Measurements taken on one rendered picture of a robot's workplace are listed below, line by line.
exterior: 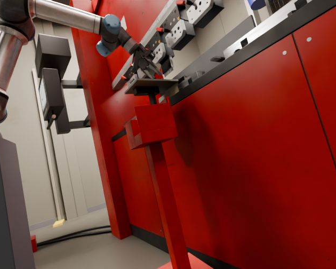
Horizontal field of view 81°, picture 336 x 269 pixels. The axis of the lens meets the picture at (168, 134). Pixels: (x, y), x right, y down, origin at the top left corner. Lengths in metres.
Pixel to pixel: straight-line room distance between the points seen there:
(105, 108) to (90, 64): 0.44
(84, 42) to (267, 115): 1.86
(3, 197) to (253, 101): 0.81
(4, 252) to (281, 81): 0.91
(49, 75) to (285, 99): 1.88
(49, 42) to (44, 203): 2.37
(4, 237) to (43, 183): 2.94
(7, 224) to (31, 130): 3.10
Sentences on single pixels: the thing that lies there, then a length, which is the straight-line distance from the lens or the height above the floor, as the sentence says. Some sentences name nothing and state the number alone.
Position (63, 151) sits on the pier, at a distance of 3.59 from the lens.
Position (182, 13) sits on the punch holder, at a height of 1.29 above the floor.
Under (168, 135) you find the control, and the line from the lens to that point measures 0.81.
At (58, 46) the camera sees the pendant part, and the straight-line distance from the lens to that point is 2.31.
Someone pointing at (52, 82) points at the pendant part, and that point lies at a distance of 2.09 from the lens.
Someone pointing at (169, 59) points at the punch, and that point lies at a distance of 1.26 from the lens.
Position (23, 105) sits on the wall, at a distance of 3.94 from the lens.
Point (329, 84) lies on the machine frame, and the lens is 0.62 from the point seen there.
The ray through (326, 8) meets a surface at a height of 0.84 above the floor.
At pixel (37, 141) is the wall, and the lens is 3.76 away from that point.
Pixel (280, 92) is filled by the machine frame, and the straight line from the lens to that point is 0.66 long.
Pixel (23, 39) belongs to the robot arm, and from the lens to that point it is 1.16.
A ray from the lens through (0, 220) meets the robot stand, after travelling 0.77.
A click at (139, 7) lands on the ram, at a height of 1.59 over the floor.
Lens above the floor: 0.59
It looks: 6 degrees up
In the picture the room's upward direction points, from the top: 14 degrees counter-clockwise
